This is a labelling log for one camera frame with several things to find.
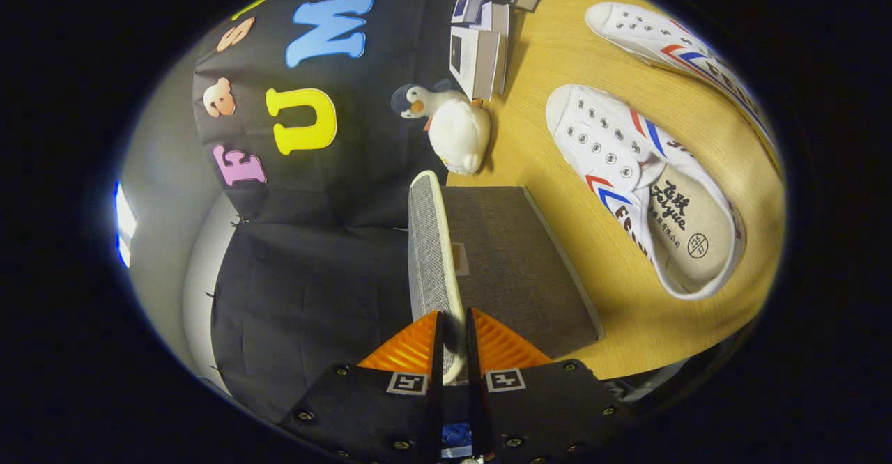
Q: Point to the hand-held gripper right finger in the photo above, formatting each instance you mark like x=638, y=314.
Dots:
x=477, y=394

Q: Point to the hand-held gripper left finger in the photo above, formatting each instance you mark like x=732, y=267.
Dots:
x=435, y=394

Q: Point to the grey fabric storage box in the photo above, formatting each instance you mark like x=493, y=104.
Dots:
x=502, y=262

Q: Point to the white canvas shoe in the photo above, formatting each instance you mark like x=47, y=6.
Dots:
x=641, y=28
x=606, y=136

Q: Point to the white round plush toy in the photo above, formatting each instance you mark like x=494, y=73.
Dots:
x=460, y=136

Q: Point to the penguin plush toy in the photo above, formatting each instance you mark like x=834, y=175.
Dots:
x=432, y=99

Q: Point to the white book dark portrait cover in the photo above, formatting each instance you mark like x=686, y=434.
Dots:
x=477, y=60

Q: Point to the large ceiling light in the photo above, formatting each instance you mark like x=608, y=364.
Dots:
x=125, y=223

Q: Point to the plain white book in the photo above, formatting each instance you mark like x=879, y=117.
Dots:
x=498, y=18

